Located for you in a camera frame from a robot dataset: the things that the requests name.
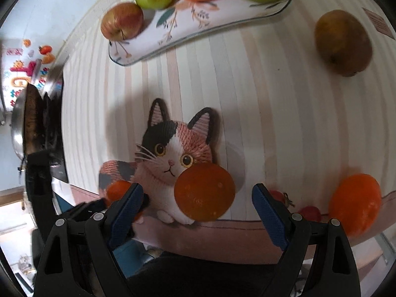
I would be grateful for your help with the large orange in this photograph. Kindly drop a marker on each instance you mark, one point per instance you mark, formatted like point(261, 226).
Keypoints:
point(204, 191)

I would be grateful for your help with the striped tablecloth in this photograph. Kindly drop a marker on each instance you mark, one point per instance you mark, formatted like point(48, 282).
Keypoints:
point(247, 105)

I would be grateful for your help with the metal wok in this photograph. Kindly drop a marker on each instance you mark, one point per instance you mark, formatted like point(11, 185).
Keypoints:
point(20, 123)

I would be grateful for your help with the cat-shaped woven mat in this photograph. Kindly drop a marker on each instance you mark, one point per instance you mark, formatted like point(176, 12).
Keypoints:
point(173, 142)

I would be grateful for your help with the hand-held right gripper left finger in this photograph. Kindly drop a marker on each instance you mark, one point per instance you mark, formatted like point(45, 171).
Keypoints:
point(125, 213)

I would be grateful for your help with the black stove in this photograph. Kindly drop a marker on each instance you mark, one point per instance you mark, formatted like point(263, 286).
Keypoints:
point(54, 123)

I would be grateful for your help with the floral white plate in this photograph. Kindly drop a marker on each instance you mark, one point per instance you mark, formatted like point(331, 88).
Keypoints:
point(185, 21)

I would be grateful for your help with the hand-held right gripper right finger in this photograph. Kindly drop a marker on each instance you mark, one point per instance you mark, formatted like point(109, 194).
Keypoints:
point(269, 213)

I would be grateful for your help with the brown label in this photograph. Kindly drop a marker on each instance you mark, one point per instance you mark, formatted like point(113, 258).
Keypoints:
point(379, 21)

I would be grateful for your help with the red apple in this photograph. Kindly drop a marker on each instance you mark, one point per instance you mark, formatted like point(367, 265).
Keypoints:
point(122, 21)

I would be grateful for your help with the brown pear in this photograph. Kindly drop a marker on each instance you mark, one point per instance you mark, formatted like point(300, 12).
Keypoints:
point(342, 43)

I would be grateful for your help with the small orange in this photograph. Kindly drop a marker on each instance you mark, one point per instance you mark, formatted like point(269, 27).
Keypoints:
point(117, 190)

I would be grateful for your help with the colourful magnets on white surface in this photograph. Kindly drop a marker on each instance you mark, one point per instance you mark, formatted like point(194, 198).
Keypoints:
point(27, 68)

